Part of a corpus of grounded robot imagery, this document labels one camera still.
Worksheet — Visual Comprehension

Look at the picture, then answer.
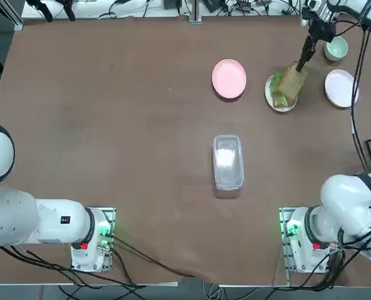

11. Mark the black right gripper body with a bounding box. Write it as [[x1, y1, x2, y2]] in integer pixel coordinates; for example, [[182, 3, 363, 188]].
[[307, 17, 337, 44]]

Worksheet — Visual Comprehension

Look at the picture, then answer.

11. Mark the pale green bowl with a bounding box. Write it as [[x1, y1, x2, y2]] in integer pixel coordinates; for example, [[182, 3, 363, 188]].
[[325, 35, 349, 62]]

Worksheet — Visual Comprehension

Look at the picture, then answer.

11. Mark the brown bread slice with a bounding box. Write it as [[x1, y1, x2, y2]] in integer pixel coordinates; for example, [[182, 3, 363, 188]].
[[278, 61, 309, 101], [272, 92, 298, 111]]

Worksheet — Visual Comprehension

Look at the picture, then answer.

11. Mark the green lettuce leaf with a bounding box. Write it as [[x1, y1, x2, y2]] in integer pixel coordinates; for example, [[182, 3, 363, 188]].
[[270, 72, 289, 107]]

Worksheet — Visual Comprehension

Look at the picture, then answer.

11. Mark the white round plate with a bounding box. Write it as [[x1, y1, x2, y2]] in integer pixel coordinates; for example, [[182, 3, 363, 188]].
[[264, 74, 299, 113], [324, 69, 360, 109]]

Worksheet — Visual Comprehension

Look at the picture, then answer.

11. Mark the pink plate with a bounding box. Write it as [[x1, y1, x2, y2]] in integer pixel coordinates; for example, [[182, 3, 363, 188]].
[[212, 59, 247, 99]]

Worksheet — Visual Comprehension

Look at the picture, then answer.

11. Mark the clear plastic container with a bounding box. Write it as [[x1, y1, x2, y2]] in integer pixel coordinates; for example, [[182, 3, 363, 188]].
[[212, 134, 245, 191]]

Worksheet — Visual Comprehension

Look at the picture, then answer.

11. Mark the black tripod leg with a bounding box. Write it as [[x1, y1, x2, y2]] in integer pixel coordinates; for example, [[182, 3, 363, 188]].
[[26, 0, 54, 23], [59, 0, 77, 21]]

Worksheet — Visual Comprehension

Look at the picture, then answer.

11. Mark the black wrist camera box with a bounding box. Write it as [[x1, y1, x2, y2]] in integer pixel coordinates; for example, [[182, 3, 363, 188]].
[[300, 6, 314, 28]]

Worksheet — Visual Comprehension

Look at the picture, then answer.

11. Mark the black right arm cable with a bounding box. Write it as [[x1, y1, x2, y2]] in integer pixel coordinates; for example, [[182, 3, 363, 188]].
[[329, 0, 371, 260]]

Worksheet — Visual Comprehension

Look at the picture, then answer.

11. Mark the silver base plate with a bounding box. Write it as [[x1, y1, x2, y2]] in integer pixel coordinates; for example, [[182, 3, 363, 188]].
[[278, 206, 332, 287], [84, 205, 117, 273]]

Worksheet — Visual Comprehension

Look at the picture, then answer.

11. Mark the black base cable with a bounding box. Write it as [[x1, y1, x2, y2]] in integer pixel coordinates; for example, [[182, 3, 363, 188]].
[[110, 236, 205, 281]]

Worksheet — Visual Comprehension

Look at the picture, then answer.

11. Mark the aluminium frame rail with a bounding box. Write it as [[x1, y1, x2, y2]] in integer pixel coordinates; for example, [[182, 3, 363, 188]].
[[4, 0, 25, 31]]

